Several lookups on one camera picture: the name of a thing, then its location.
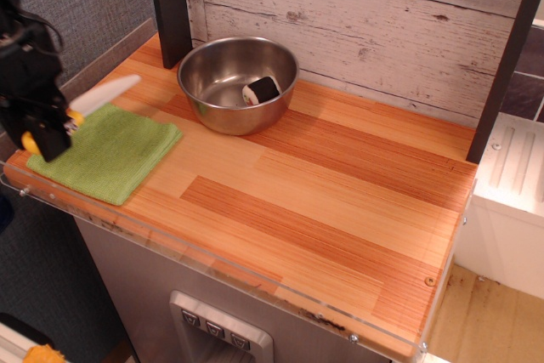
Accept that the dark left shelf post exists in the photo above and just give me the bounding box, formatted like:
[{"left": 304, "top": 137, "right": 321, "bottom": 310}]
[{"left": 153, "top": 0, "right": 192, "bottom": 69}]

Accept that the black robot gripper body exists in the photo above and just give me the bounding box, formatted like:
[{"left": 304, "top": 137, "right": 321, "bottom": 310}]
[{"left": 1, "top": 35, "right": 68, "bottom": 149}]

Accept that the silver toy fridge cabinet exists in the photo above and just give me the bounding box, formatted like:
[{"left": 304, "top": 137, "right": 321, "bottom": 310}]
[{"left": 76, "top": 219, "right": 387, "bottom": 362}]

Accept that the clear acrylic edge guard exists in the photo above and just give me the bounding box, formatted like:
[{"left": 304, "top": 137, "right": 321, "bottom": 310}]
[{"left": 3, "top": 151, "right": 439, "bottom": 362}]

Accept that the white toy sink unit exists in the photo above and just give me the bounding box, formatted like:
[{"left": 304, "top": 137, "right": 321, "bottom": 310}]
[{"left": 453, "top": 111, "right": 544, "bottom": 300}]

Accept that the stainless steel bowl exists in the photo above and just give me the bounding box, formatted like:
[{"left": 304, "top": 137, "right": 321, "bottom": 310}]
[{"left": 178, "top": 37, "right": 299, "bottom": 135}]

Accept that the dark right shelf post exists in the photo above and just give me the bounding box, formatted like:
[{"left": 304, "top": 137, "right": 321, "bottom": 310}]
[{"left": 466, "top": 0, "right": 541, "bottom": 164}]

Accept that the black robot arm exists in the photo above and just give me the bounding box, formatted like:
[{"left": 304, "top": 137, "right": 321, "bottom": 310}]
[{"left": 1, "top": 0, "right": 77, "bottom": 162}]

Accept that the toy sushi roll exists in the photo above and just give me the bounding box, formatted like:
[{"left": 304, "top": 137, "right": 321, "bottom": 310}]
[{"left": 241, "top": 76, "right": 282, "bottom": 106}]

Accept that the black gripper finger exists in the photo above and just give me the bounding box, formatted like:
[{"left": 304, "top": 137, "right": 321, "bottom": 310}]
[{"left": 29, "top": 116, "right": 73, "bottom": 162}]

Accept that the yellow handled toy knife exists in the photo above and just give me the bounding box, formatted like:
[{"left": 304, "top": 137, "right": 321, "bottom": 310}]
[{"left": 20, "top": 74, "right": 142, "bottom": 155}]

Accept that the green folded towel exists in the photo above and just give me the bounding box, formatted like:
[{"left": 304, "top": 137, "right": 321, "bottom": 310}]
[{"left": 26, "top": 104, "right": 183, "bottom": 206}]

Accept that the silver dispenser button panel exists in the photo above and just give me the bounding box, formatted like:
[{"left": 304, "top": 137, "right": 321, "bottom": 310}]
[{"left": 169, "top": 291, "right": 275, "bottom": 362}]

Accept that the orange yellow object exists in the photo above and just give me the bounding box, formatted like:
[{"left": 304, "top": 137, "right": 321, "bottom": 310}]
[{"left": 22, "top": 344, "right": 66, "bottom": 363}]

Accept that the dark shelf post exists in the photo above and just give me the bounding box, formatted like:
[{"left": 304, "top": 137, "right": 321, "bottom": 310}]
[
  {"left": 466, "top": 0, "right": 541, "bottom": 164},
  {"left": 153, "top": 0, "right": 192, "bottom": 69}
]

